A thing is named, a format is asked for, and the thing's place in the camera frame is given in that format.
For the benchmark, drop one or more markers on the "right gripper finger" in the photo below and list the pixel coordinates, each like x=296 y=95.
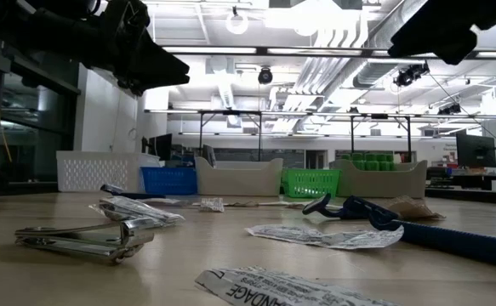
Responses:
x=413 y=40
x=456 y=49

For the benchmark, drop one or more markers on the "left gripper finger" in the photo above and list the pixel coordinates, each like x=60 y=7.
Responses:
x=162 y=64
x=162 y=81

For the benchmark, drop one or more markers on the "packaged nail clipper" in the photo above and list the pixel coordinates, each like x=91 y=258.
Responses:
x=141 y=211

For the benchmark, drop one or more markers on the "silver nail clipper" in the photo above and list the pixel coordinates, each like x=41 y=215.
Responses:
x=135 y=236

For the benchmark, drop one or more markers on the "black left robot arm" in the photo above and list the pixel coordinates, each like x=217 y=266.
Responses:
x=39 y=25

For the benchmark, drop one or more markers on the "black ceiling spotlight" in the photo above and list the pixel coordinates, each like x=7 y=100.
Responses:
x=409 y=74
x=449 y=109

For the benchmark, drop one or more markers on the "black computer monitor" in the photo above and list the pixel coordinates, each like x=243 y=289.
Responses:
x=476 y=151
x=161 y=146

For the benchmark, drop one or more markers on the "round ceiling lamp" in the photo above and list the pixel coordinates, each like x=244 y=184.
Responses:
x=237 y=21

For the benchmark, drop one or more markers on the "long ceiling light bar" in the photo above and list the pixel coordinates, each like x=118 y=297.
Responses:
x=315 y=51

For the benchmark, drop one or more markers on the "blue plastic basket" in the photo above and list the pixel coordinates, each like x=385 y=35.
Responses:
x=169 y=180

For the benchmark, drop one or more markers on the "white perforated plastic basket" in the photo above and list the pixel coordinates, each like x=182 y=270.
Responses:
x=98 y=172

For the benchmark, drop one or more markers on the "white plastic bin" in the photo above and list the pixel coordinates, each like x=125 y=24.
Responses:
x=379 y=185
x=239 y=178

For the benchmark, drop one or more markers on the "green plastic basket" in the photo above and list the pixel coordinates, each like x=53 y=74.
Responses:
x=311 y=183

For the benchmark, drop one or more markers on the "black metal rack frame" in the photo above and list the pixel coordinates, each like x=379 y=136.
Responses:
x=379 y=115
x=230 y=112

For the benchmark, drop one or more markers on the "black ceiling camera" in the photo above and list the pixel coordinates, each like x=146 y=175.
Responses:
x=265 y=75

